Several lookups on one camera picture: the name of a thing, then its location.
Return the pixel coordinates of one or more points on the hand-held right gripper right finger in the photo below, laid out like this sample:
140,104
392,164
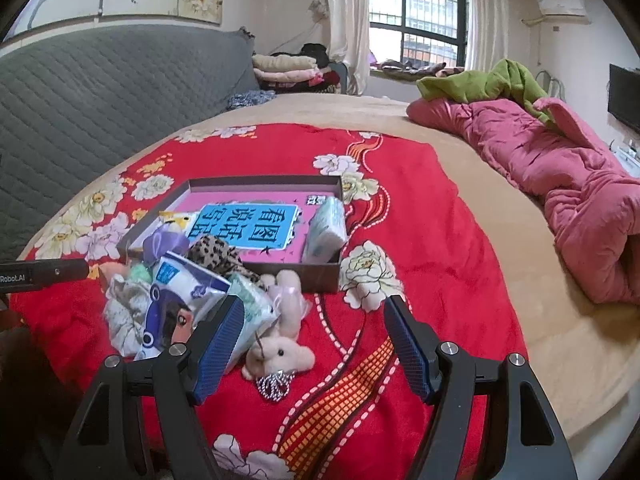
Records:
407,350

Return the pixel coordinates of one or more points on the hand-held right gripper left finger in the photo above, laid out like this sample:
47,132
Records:
220,345

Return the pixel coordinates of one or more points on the green floral tissue pack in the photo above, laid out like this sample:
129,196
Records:
252,310

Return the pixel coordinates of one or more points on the pink plush toy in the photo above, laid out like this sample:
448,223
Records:
282,352

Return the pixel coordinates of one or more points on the blue white plastic packet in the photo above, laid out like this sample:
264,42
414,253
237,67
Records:
175,290

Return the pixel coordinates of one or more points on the grey white floral cloth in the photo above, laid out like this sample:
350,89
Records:
125,315

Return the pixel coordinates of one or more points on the brown cardboard box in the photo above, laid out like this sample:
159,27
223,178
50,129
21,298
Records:
320,277

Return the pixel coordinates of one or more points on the white green tissue pack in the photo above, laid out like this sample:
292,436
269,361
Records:
327,232

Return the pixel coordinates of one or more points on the leopard print cloth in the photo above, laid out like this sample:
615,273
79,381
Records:
212,255

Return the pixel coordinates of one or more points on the light green scrunchie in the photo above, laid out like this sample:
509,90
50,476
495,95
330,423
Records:
140,274

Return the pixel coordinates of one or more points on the purple cloth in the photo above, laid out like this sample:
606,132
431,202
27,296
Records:
162,247

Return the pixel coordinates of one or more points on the yellow patterned packet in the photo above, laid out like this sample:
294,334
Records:
180,221

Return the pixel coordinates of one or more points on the red floral blanket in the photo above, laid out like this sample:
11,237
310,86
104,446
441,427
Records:
425,220

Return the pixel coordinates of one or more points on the beige bed sheet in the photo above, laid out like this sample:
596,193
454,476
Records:
500,220

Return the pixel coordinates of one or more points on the pink quilt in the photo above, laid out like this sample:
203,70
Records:
575,195

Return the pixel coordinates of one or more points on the blue patterned cloth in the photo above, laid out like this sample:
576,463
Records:
250,100

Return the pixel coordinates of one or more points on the green blanket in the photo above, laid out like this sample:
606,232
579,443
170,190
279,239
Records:
480,82

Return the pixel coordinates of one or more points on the clothes on windowsill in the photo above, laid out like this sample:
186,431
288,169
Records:
410,70

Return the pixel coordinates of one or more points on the stack of folded clothes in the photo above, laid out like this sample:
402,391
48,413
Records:
282,70

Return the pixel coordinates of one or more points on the dark clothes pile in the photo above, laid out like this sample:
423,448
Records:
330,77

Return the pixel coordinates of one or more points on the metal chair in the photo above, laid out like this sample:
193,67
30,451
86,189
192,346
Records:
550,82

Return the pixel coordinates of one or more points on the black television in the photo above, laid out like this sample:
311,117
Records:
625,95

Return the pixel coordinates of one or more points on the white curtain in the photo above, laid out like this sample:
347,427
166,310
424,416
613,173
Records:
485,15
347,20

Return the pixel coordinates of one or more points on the barred window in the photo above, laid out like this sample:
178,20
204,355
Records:
415,5

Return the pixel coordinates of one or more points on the white air conditioner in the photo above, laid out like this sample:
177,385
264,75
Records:
562,6

